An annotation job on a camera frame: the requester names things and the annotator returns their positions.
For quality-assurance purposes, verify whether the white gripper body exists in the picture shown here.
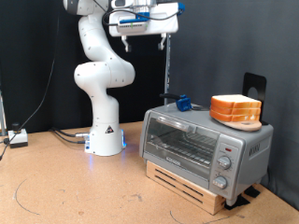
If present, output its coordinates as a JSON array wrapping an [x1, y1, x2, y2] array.
[[108, 3, 179, 37]]

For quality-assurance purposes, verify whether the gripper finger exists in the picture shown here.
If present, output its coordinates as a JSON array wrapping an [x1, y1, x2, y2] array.
[[121, 35, 133, 53], [157, 32, 168, 51]]

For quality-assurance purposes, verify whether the blue small object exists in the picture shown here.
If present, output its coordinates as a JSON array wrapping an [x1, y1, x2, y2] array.
[[159, 92, 209, 112]]

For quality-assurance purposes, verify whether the glass oven door with handle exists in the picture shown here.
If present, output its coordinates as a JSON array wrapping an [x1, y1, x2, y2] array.
[[141, 110, 221, 181]]

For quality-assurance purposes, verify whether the silver oven knob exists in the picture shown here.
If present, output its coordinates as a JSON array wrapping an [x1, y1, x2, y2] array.
[[217, 156, 233, 171], [212, 175, 228, 190]]

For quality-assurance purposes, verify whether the silver toaster oven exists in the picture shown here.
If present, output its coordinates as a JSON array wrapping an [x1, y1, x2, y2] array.
[[138, 102, 275, 207]]

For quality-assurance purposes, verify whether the vertical metal pole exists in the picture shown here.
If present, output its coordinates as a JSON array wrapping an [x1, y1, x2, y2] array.
[[164, 32, 173, 105]]

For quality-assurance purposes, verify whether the black metal bookend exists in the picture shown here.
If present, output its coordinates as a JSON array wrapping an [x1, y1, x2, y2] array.
[[242, 72, 269, 126]]

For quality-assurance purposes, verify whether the round wooden cutting board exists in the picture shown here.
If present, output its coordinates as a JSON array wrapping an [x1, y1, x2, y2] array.
[[209, 115, 263, 133]]

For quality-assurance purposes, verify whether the white box with black button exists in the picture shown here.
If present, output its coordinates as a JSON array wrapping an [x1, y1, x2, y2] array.
[[7, 122, 29, 148]]

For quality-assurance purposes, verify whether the slotted wooden block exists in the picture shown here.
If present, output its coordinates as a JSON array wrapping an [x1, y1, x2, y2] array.
[[145, 160, 227, 217]]

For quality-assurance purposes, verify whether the black foam pad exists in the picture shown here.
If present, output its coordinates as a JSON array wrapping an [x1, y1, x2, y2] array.
[[244, 186, 261, 199], [223, 194, 251, 211]]

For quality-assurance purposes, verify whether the blue printed camera mount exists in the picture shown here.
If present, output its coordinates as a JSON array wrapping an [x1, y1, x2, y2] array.
[[119, 2, 186, 24]]

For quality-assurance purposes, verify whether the black hanging cable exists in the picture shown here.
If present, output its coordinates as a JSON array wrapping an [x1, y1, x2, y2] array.
[[0, 0, 64, 162]]

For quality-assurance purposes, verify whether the wire oven rack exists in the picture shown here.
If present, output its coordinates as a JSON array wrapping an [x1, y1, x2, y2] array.
[[149, 130, 216, 166]]

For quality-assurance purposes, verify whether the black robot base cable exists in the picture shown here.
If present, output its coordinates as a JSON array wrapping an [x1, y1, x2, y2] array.
[[54, 132, 88, 145], [50, 126, 92, 138]]

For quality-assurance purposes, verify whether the metal frame post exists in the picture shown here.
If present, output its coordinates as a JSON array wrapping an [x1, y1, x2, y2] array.
[[0, 90, 7, 137]]

